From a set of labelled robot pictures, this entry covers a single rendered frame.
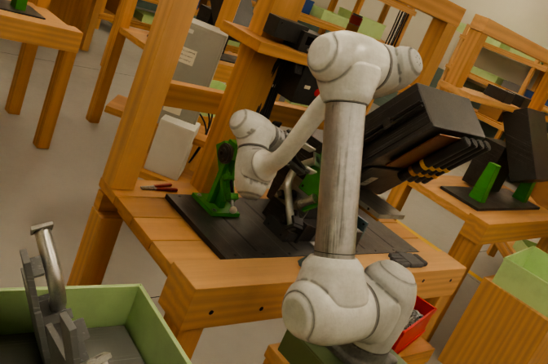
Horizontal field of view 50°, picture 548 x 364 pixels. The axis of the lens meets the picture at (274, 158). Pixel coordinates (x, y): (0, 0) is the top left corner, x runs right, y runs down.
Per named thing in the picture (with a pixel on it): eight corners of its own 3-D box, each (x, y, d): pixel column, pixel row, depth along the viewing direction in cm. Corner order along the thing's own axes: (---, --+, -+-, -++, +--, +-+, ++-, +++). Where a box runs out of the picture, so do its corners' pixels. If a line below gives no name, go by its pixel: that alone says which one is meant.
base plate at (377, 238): (417, 255, 264) (419, 251, 263) (223, 264, 189) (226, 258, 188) (355, 206, 292) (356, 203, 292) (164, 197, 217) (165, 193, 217)
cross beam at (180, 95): (373, 142, 299) (382, 126, 297) (150, 104, 211) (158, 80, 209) (367, 137, 303) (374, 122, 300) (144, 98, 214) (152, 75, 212)
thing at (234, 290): (452, 295, 271) (467, 268, 267) (178, 332, 170) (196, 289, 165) (429, 277, 281) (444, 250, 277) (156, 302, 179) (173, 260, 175)
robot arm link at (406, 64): (373, 64, 169) (342, 54, 160) (427, 41, 156) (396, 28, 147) (380, 108, 166) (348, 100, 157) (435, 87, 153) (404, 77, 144)
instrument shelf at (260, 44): (408, 94, 263) (412, 86, 262) (257, 52, 202) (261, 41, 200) (369, 74, 280) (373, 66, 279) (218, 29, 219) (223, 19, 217)
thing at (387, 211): (401, 222, 225) (405, 215, 224) (376, 221, 214) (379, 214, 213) (335, 173, 252) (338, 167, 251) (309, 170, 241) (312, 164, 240)
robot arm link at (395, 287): (404, 351, 159) (440, 285, 153) (360, 360, 147) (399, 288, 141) (364, 312, 171) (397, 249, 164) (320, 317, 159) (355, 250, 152)
